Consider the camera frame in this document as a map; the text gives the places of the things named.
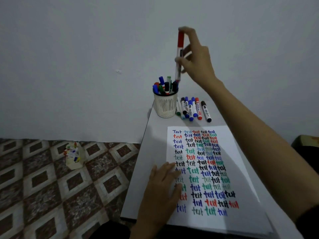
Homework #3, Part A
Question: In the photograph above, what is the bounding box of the person's right hand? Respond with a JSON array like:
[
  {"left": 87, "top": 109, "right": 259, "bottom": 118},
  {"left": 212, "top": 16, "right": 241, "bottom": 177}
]
[{"left": 174, "top": 26, "right": 221, "bottom": 91}]

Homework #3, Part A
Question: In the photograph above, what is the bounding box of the person's left hand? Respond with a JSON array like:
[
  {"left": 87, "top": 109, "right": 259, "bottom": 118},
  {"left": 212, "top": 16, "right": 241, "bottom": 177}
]
[{"left": 136, "top": 161, "right": 183, "bottom": 227}]

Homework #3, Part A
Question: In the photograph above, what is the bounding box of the white marker with red ends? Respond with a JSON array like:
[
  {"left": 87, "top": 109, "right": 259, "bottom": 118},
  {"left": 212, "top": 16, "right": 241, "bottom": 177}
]
[{"left": 175, "top": 31, "right": 185, "bottom": 84}]

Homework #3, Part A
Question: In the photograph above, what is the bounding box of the row of colored markers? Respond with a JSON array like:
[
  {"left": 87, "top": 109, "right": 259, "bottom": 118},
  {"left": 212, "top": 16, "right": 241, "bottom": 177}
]
[{"left": 176, "top": 97, "right": 212, "bottom": 123}]

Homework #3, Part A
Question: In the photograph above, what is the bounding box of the white paper with colored writing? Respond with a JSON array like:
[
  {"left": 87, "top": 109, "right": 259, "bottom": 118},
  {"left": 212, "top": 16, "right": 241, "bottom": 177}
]
[{"left": 166, "top": 125, "right": 274, "bottom": 237}]

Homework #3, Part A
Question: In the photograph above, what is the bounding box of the person's right forearm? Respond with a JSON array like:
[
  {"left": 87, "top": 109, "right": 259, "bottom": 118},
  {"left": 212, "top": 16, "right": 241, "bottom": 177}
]
[{"left": 205, "top": 79, "right": 319, "bottom": 222}]

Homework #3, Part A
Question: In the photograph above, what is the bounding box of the person's left leg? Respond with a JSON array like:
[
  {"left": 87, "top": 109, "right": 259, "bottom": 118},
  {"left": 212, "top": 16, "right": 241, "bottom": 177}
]
[{"left": 89, "top": 220, "right": 131, "bottom": 239}]

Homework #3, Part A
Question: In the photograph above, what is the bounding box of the person's black sleeve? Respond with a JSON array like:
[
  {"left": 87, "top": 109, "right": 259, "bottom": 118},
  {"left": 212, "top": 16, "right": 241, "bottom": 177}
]
[{"left": 295, "top": 205, "right": 319, "bottom": 239}]

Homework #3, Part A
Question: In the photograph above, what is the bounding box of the grey drawer cabinet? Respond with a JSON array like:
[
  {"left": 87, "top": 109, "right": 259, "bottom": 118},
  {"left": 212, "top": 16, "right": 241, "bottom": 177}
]
[{"left": 120, "top": 99, "right": 303, "bottom": 239}]

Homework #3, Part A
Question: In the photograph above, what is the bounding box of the beige mesh cup black rim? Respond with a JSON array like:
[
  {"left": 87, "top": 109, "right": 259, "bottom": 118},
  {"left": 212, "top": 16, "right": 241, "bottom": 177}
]
[{"left": 153, "top": 88, "right": 179, "bottom": 119}]

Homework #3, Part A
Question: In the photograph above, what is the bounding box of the small cream box of pens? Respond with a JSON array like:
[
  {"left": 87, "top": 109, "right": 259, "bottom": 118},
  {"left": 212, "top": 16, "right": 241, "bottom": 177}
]
[{"left": 63, "top": 141, "right": 86, "bottom": 170}]

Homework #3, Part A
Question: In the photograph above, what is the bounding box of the yellow floral cushion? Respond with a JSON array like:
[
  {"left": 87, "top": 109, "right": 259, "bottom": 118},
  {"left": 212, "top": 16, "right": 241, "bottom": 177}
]
[{"left": 291, "top": 134, "right": 319, "bottom": 148}]

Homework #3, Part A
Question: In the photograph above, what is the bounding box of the black plastic bucket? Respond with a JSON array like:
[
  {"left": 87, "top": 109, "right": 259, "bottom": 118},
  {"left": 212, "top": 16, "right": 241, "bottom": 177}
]
[{"left": 296, "top": 145, "right": 319, "bottom": 175}]

